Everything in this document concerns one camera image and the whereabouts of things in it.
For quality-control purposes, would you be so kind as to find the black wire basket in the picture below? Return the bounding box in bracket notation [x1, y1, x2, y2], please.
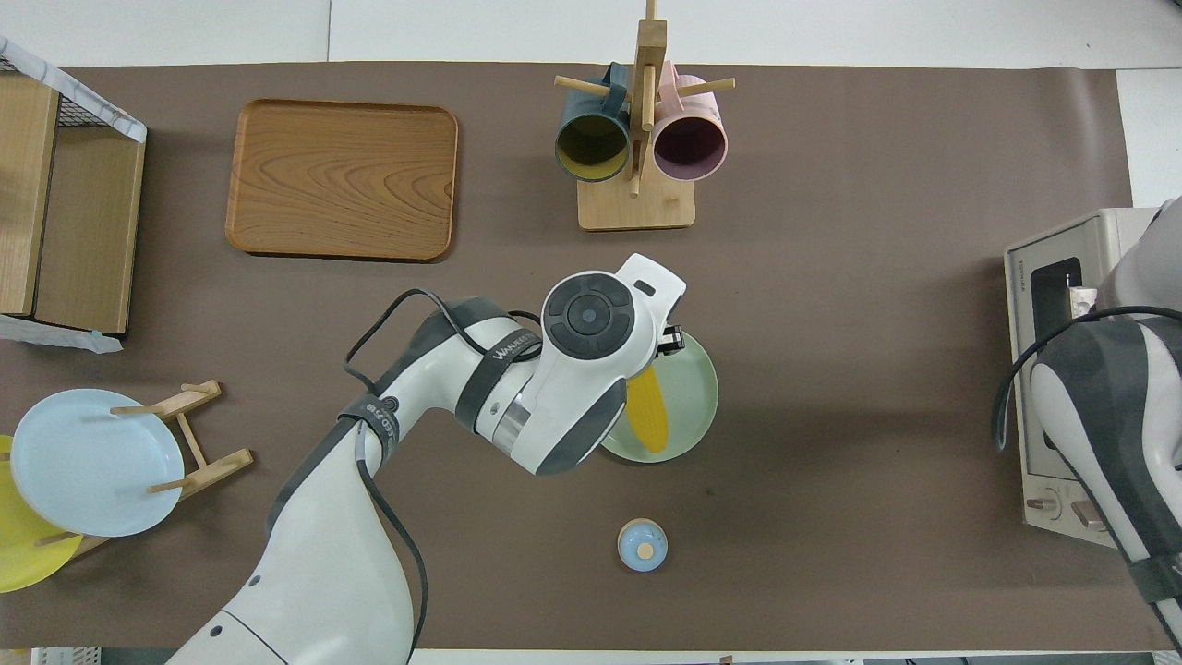
[0, 55, 135, 132]

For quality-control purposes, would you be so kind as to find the small blue lidded jar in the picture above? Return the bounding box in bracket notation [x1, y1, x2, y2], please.
[617, 518, 669, 573]

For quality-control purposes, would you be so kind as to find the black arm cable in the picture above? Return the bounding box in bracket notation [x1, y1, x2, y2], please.
[993, 307, 1182, 453]
[344, 289, 546, 661]

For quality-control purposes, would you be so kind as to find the glass oven door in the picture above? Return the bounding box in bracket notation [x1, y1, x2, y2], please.
[1004, 214, 1123, 486]

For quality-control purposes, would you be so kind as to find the yellow plate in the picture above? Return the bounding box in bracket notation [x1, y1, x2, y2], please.
[0, 434, 84, 594]

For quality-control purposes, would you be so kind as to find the white cloth strip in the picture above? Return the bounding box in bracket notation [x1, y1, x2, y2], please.
[0, 314, 123, 354]

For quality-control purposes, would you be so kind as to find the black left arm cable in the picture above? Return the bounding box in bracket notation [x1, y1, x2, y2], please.
[344, 289, 546, 661]

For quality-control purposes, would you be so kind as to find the pale green plate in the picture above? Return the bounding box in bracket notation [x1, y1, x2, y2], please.
[598, 331, 719, 465]

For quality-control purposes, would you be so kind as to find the light blue plate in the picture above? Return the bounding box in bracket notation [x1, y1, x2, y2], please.
[11, 389, 186, 538]

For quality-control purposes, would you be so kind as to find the dark blue mug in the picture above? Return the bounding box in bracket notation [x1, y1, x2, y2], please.
[554, 63, 632, 184]

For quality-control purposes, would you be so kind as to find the white checkered cloth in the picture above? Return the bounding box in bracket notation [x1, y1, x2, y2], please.
[0, 37, 147, 144]

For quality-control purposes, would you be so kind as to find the brown table mat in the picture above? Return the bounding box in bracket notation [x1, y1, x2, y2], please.
[0, 63, 1174, 650]

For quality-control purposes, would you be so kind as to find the wooden mug rack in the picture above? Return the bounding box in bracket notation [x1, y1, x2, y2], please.
[554, 0, 737, 232]

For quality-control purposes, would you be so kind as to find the yellow corn cob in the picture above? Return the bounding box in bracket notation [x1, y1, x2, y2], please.
[626, 363, 672, 454]

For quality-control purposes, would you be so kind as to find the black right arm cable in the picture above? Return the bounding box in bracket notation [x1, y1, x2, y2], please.
[993, 307, 1182, 453]

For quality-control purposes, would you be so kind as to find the brown wooden tray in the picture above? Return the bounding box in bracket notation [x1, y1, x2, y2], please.
[225, 99, 460, 262]

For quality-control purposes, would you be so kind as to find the wooden shelf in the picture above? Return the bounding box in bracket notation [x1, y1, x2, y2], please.
[0, 74, 147, 335]

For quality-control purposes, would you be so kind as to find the wooden plate rack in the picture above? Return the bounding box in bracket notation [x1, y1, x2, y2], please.
[35, 380, 255, 560]

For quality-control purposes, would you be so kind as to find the pink mug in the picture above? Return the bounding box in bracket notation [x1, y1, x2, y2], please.
[652, 61, 730, 183]

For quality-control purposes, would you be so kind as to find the beige toaster oven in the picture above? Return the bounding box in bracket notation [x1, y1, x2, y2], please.
[1004, 208, 1166, 550]

